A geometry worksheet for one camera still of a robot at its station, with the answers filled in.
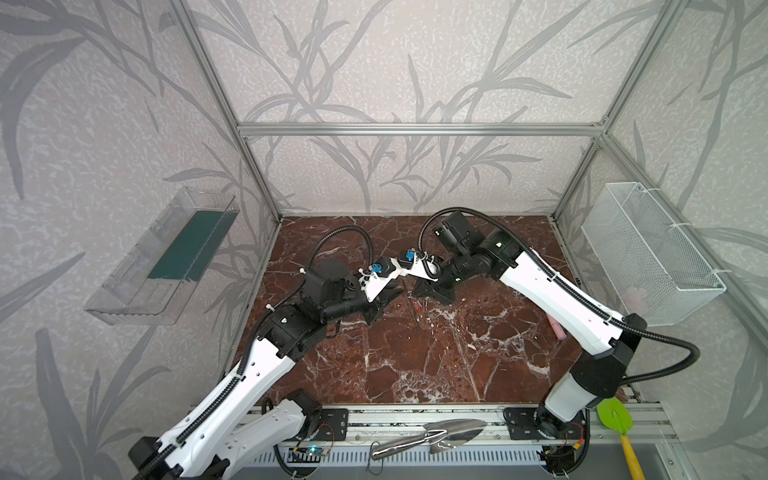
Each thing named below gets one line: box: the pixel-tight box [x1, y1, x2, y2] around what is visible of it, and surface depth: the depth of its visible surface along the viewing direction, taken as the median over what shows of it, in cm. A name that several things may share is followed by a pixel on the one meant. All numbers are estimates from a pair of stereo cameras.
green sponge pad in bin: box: [147, 211, 239, 282], surface depth 68 cm
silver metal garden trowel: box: [371, 418, 488, 460], surface depth 72 cm
